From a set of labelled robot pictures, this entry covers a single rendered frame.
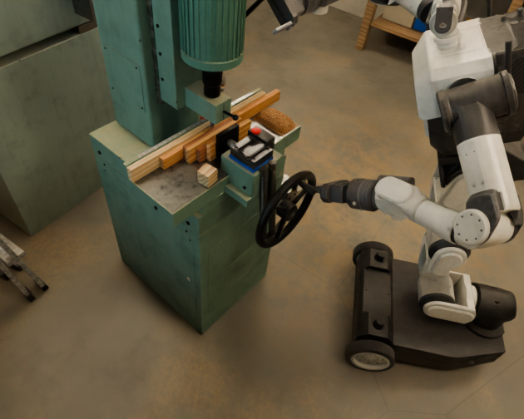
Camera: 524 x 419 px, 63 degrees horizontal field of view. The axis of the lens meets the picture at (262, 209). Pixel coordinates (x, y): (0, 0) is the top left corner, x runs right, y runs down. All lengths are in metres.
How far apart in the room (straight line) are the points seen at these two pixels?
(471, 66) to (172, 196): 0.84
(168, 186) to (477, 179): 0.82
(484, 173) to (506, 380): 1.46
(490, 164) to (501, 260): 1.74
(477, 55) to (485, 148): 0.27
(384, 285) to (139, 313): 1.13
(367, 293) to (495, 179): 1.13
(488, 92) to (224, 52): 0.64
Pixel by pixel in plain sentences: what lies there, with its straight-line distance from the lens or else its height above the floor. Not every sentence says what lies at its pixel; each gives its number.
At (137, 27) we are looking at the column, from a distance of 1.35.
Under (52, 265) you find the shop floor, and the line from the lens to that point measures 2.35.
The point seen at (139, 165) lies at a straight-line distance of 1.32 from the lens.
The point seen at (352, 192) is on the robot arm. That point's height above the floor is 1.00.
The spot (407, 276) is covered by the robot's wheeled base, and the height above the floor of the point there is 0.17.
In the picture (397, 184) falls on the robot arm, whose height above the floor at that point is 1.09.
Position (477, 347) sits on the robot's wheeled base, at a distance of 2.12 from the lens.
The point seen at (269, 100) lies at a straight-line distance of 1.63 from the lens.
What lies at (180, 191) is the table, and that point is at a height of 0.90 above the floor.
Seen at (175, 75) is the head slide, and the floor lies 1.12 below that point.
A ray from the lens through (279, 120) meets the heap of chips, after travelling 1.53.
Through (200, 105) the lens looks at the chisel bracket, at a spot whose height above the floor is 1.04.
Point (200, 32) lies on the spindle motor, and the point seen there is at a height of 1.30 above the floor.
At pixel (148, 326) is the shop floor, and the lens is 2.07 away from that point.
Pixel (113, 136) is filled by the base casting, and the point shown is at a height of 0.80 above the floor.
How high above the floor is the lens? 1.83
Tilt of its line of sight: 48 degrees down
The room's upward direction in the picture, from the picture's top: 8 degrees clockwise
